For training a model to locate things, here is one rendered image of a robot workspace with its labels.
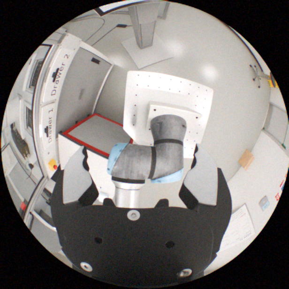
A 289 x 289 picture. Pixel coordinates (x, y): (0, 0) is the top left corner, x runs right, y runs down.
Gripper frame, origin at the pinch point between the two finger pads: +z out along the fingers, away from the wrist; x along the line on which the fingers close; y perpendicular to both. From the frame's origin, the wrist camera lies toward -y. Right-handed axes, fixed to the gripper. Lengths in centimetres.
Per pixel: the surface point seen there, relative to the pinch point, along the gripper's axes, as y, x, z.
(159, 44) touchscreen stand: -72, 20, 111
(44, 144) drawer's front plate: 13, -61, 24
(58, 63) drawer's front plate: -30, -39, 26
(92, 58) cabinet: -38, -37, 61
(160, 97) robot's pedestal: -2.9, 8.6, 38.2
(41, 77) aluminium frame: -24, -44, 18
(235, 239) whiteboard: 219, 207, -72
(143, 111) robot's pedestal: 4.1, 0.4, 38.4
